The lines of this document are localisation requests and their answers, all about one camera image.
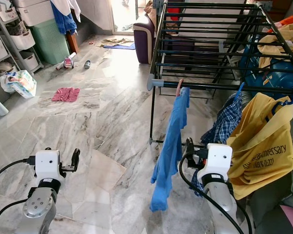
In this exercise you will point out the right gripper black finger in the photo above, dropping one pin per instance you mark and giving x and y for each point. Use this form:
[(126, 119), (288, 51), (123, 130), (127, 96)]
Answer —
[(188, 146)]

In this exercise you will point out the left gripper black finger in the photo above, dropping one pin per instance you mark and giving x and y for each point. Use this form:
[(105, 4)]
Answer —
[(75, 156)]

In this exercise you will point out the blue plaid shirt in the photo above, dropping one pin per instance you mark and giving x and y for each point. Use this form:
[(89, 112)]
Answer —
[(222, 122)]

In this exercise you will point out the pink hanger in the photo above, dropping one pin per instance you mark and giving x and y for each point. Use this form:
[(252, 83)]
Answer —
[(179, 87)]

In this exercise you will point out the yellow printed t-shirt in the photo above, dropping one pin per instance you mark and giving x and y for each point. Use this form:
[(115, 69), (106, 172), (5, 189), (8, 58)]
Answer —
[(261, 146)]

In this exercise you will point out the red floor cloth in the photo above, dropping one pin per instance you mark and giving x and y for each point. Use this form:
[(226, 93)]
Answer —
[(66, 94)]

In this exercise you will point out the black metal drying rack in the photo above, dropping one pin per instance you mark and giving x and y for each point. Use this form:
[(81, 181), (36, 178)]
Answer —
[(215, 86)]

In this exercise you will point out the dark green sofa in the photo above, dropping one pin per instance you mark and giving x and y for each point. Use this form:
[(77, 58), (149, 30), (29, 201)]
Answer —
[(271, 204)]

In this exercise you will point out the tissue pack in plastic bag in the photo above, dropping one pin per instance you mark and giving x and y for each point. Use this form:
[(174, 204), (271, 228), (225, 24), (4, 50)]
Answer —
[(19, 82)]

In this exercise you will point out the pink cushion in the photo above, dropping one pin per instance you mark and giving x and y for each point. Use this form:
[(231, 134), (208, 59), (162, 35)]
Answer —
[(292, 217)]

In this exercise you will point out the purple armchair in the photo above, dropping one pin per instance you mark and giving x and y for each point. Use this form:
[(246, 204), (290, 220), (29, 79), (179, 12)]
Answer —
[(144, 41)]

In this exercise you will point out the green laundry bin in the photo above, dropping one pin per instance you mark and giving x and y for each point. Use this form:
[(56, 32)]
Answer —
[(51, 41)]

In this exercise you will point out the blue door mat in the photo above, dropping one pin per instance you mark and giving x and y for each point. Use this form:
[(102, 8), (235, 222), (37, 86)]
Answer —
[(122, 47)]

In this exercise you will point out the beige floor cloth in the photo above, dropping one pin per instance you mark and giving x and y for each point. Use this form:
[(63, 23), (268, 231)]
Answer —
[(115, 41)]

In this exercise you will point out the shelf unit with white baskets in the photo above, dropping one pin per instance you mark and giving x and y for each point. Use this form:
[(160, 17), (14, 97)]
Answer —
[(22, 39)]

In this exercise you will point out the yellow garment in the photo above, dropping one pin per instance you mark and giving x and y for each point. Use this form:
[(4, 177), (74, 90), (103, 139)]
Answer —
[(278, 44)]

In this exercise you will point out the blue towel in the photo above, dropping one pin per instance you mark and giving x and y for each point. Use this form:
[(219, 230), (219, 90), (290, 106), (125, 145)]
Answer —
[(65, 20)]

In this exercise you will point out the brown garment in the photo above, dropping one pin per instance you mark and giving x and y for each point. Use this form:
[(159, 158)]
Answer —
[(150, 12)]

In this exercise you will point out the white storage box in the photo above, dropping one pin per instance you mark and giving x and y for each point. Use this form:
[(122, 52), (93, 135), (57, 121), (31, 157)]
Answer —
[(34, 10)]

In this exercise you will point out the white hanging garment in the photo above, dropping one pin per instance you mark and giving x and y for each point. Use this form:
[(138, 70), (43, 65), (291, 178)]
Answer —
[(68, 5)]

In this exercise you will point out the orange cloth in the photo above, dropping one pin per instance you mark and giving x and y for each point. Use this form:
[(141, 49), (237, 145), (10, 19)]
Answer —
[(283, 22)]

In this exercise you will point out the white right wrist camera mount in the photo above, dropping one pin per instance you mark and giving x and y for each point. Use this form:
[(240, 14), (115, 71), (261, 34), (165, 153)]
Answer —
[(217, 161)]

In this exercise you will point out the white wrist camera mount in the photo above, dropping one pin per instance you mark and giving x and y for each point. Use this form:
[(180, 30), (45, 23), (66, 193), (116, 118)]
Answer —
[(217, 161), (47, 163)]

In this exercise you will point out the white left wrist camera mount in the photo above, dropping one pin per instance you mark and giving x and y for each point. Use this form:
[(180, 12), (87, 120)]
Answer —
[(47, 163)]

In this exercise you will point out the brown wooden post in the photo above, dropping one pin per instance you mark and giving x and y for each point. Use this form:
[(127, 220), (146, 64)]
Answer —
[(72, 43)]

